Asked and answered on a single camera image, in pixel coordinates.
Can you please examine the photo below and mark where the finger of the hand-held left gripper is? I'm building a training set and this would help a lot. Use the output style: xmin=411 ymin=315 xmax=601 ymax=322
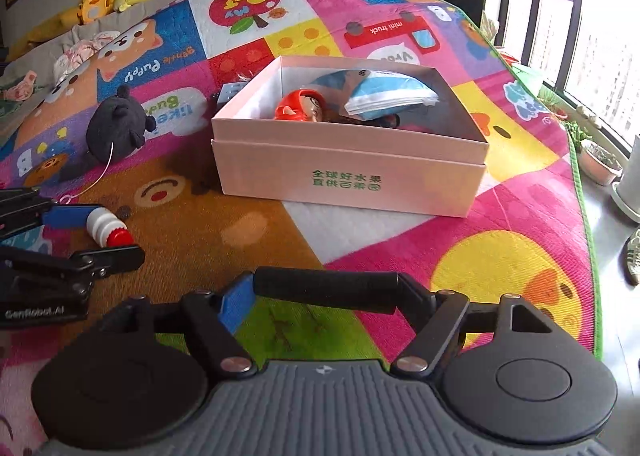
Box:
xmin=71 ymin=245 xmax=147 ymax=288
xmin=0 ymin=188 xmax=103 ymax=240

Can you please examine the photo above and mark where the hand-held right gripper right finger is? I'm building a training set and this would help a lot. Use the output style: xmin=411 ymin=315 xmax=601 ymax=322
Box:
xmin=391 ymin=273 xmax=567 ymax=380

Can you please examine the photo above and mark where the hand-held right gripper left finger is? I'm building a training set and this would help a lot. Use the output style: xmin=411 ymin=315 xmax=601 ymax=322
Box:
xmin=111 ymin=272 xmax=257 ymax=378

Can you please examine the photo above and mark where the white bottle red cap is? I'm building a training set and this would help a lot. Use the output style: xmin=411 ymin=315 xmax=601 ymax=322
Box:
xmin=86 ymin=207 xmax=135 ymax=248

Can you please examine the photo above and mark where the black cylindrical handle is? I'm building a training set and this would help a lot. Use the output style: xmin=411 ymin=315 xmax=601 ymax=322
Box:
xmin=253 ymin=266 xmax=402 ymax=308

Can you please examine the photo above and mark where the pink cardboard box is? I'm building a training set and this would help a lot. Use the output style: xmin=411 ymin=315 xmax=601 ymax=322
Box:
xmin=210 ymin=55 xmax=490 ymax=220

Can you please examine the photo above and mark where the red doll figure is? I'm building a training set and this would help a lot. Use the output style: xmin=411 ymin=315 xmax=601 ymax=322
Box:
xmin=274 ymin=89 xmax=324 ymax=122

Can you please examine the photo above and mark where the blue white pouch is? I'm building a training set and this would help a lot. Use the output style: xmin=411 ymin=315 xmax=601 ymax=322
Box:
xmin=310 ymin=68 xmax=441 ymax=120

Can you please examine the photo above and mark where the colourful cartoon play mat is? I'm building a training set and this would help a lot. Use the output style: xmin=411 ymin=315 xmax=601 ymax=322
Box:
xmin=0 ymin=0 xmax=606 ymax=456

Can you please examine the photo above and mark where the black plush toy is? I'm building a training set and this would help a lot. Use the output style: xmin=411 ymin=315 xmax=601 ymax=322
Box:
xmin=86 ymin=84 xmax=157 ymax=157

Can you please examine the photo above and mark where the small pink floral cloth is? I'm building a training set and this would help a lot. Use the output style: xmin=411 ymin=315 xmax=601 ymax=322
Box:
xmin=2 ymin=70 xmax=39 ymax=103

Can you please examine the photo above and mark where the floral white cloth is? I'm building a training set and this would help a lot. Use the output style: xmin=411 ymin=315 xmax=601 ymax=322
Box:
xmin=52 ymin=31 xmax=119 ymax=85

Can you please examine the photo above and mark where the long yellow plush pillow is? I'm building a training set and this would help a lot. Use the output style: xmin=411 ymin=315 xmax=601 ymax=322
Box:
xmin=25 ymin=11 xmax=83 ymax=45

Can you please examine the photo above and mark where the grey black adapter block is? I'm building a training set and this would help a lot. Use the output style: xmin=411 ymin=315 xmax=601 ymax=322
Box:
xmin=209 ymin=82 xmax=247 ymax=111

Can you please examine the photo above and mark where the yellow plush duck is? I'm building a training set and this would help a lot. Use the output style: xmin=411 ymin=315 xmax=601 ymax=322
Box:
xmin=75 ymin=0 xmax=119 ymax=27

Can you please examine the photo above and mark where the white sneaker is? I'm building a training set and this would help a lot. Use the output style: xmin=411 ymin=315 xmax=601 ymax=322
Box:
xmin=621 ymin=228 xmax=640 ymax=286

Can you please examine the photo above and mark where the terracotta planter with plants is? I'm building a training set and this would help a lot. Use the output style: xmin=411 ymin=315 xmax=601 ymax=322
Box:
xmin=579 ymin=137 xmax=624 ymax=187

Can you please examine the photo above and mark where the white flower pot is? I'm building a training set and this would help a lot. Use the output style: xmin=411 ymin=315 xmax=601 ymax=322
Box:
xmin=611 ymin=133 xmax=640 ymax=225

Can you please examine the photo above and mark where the light green pot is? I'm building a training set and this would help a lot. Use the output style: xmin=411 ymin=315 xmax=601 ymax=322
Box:
xmin=510 ymin=61 xmax=544 ymax=93

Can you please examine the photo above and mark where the thin white cord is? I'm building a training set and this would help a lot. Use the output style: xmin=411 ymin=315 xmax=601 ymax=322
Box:
xmin=61 ymin=142 xmax=115 ymax=202

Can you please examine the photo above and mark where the black window frame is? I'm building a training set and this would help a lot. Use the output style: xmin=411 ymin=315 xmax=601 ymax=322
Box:
xmin=482 ymin=0 xmax=640 ymax=109

